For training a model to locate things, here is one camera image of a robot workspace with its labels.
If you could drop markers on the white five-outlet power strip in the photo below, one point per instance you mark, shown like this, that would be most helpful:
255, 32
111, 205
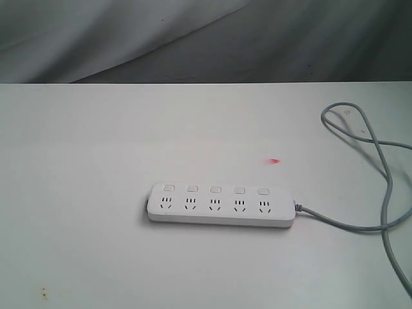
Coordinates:
218, 204

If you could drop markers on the white backdrop cloth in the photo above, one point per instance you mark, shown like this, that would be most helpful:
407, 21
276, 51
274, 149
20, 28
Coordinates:
130, 42

